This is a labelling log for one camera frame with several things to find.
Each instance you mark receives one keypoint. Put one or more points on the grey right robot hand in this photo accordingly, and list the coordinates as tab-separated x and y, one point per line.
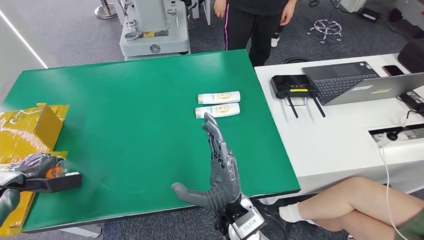
225	179

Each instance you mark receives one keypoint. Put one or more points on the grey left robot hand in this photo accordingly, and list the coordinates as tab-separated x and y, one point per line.
33	165

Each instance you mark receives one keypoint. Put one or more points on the orange bottle with clear cap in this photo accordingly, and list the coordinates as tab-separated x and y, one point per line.
53	172

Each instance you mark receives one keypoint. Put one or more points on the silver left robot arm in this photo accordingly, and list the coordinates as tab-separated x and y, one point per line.
6	205

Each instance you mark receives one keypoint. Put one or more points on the white shampoo bottle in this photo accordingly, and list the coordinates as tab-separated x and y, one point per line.
228	110
212	97

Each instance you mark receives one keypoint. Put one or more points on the yellow taped cardboard box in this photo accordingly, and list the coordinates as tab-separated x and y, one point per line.
30	129

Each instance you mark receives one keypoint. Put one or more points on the black controller with antennas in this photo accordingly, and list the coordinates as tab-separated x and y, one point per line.
290	83

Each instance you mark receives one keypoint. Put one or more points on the seated person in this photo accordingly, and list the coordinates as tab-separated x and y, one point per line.
357	205

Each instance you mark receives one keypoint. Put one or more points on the black round floor base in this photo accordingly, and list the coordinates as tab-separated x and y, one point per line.
296	60

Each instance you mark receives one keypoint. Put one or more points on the standing person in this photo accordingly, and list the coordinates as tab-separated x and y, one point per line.
251	33

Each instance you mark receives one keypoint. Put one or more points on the grey laptop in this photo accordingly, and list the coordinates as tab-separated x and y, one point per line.
342	83

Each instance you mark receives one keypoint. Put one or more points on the grey wheeled machine base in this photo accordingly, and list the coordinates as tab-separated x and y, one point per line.
155	36

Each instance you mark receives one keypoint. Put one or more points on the black power plug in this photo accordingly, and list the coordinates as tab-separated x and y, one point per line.
393	136

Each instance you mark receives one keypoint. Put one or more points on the chrome office chair base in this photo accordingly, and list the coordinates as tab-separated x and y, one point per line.
325	27

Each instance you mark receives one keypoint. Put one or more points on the black smartphone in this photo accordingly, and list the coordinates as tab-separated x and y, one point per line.
393	70

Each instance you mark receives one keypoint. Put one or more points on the black power adapter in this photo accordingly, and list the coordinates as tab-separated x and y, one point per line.
411	99

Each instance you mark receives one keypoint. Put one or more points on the black box on floor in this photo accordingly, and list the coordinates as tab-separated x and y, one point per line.
371	15

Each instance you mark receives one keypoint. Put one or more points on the black rounded chair back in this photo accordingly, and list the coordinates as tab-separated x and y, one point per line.
412	54

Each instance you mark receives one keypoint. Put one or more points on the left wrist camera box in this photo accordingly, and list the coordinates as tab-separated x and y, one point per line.
59	184

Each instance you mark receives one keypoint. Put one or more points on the white stand frame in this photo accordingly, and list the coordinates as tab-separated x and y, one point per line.
206	11

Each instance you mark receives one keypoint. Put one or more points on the chrome stanchion post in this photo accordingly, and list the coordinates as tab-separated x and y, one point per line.
105	10

